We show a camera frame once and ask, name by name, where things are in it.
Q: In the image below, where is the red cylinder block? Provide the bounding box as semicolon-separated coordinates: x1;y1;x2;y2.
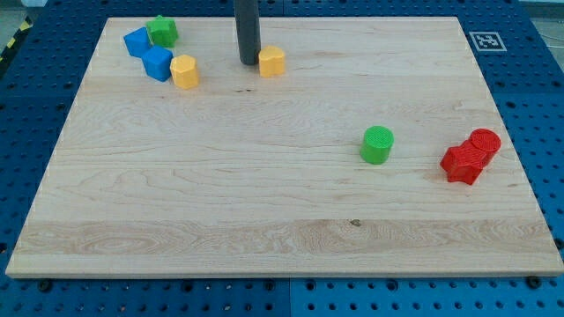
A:
470;129;501;167

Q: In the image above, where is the blue pentagon block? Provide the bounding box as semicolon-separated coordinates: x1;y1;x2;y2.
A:
123;26;152;58

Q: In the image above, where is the black bolt right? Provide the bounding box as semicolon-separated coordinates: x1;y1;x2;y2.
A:
525;276;542;290

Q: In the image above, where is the red star block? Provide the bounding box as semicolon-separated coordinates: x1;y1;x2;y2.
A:
440;140;486;185

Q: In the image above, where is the green star block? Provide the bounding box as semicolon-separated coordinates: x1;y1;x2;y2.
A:
145;15;178;48

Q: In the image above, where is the black bolt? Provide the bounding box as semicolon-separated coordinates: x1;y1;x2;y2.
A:
37;279;53;292
525;276;542;290

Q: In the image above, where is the wooden board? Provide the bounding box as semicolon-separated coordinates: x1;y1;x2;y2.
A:
6;17;563;279

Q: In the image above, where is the white fiducial marker tag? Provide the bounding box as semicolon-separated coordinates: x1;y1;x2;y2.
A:
470;31;507;52

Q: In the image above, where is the black bolt left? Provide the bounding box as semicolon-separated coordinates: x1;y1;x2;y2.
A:
37;279;53;292

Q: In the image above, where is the yellow hexagon block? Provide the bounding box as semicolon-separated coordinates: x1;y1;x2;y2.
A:
170;55;199;89

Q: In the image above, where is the yellow heart block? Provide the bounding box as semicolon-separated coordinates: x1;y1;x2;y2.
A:
258;46;286;77

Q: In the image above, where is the blue cube block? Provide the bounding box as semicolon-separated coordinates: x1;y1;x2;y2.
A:
141;45;173;82

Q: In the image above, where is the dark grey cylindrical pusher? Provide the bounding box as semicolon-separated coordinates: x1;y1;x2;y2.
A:
234;0;261;65

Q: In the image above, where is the green cylinder block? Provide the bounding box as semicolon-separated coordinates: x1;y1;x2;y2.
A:
360;126;394;165

